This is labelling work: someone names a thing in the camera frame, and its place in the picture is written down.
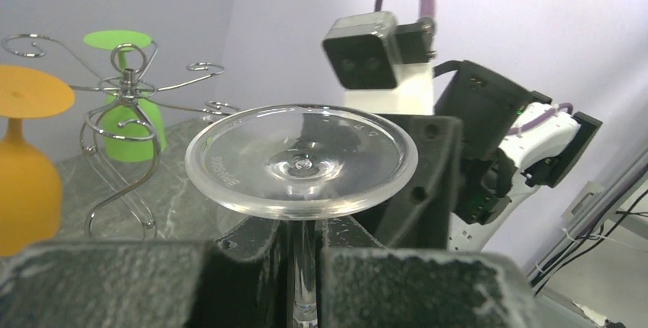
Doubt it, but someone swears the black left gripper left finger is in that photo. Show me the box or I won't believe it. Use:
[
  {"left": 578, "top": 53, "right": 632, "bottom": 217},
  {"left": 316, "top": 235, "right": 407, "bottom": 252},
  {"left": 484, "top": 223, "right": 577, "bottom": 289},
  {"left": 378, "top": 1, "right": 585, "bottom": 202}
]
[{"left": 1, "top": 217, "right": 287, "bottom": 327}]

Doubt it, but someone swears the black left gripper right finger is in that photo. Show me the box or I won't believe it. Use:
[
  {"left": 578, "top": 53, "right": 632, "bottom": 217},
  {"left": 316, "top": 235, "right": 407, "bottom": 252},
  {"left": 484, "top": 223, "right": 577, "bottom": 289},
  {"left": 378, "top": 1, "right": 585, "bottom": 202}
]
[{"left": 317, "top": 216, "right": 539, "bottom": 327}]

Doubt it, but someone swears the chrome wine glass rack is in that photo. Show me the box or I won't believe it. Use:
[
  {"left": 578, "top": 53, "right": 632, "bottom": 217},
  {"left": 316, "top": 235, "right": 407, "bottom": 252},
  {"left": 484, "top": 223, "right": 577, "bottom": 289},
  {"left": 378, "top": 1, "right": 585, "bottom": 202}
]
[{"left": 1, "top": 33, "right": 241, "bottom": 241}]

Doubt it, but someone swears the aluminium frame rail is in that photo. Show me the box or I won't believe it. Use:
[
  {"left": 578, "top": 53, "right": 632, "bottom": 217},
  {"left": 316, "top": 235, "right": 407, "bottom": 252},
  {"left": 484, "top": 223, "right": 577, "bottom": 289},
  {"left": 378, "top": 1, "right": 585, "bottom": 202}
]
[{"left": 529, "top": 148, "right": 647, "bottom": 293}]

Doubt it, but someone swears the clear stemmed wine glass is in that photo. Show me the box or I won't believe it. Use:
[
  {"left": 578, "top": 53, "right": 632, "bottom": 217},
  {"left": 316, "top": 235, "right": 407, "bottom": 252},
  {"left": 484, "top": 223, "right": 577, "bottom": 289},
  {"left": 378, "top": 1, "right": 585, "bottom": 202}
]
[{"left": 184, "top": 104, "right": 418, "bottom": 327}]

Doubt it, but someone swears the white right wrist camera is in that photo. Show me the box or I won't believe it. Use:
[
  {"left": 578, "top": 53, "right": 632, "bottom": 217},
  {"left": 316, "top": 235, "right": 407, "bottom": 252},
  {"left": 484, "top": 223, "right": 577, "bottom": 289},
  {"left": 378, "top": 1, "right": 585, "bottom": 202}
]
[{"left": 322, "top": 11, "right": 436, "bottom": 115}]

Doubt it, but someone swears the green plastic wine glass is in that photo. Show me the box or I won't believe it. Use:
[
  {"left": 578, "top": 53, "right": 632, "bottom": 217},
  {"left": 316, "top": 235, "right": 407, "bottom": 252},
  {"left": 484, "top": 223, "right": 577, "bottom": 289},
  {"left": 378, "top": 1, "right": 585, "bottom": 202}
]
[{"left": 83, "top": 30, "right": 167, "bottom": 163}]

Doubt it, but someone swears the orange plastic wine glass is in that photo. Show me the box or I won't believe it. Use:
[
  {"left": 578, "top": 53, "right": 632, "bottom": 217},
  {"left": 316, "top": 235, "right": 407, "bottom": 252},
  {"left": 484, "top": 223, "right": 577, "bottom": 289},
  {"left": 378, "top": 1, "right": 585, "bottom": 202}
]
[{"left": 1, "top": 65, "right": 75, "bottom": 257}]

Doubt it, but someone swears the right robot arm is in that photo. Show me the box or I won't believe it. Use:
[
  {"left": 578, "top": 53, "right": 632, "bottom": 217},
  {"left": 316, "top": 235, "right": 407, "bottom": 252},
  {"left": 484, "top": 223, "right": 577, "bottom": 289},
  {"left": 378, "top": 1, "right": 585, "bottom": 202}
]
[{"left": 344, "top": 60, "right": 602, "bottom": 252}]

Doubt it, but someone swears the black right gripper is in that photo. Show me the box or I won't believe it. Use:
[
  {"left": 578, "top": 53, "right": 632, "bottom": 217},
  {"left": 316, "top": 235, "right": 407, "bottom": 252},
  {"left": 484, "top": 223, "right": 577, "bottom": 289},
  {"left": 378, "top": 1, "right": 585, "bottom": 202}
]
[{"left": 322, "top": 114, "right": 463, "bottom": 250}]

